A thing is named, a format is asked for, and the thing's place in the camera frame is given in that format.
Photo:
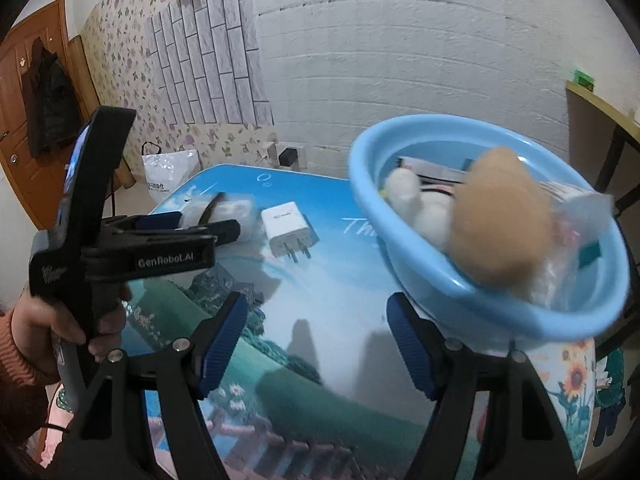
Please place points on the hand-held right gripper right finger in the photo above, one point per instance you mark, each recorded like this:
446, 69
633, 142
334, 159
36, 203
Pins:
410, 345

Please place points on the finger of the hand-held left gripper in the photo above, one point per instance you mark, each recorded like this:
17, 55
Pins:
220, 232
160, 221

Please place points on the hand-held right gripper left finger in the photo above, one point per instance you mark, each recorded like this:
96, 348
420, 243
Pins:
225, 345

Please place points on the clear packet with brown band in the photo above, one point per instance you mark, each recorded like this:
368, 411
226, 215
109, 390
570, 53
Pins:
240, 210

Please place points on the blue plastic basin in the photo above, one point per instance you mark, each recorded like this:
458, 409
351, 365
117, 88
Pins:
500, 310

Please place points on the brown plush toy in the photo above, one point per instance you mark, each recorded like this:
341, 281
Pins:
500, 210

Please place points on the orange snack packet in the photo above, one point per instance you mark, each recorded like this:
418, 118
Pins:
430, 167

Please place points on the clear bag with white label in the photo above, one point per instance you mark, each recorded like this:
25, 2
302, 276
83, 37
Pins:
575, 200

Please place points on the scenic printed desktop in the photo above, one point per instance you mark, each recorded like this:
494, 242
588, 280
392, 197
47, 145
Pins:
310, 285

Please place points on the person's left hand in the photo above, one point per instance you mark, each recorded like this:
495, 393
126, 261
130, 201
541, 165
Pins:
45, 320

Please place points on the white plastic shopping bag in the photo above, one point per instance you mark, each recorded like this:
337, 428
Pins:
167, 175

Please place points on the white charger plug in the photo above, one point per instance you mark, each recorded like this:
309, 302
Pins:
287, 225

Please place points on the dark hanging coat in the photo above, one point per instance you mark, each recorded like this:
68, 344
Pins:
50, 105

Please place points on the wooden door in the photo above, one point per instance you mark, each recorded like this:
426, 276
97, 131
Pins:
12, 85

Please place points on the green printed cloth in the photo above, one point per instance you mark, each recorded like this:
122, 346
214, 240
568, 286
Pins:
610, 375

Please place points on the small green object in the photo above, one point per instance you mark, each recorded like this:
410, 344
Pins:
584, 78

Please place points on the black wall power adapter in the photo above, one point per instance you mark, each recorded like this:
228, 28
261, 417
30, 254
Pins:
288, 157

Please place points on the wooden side table black frame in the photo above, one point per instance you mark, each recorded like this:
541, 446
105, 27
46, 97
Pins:
582, 125

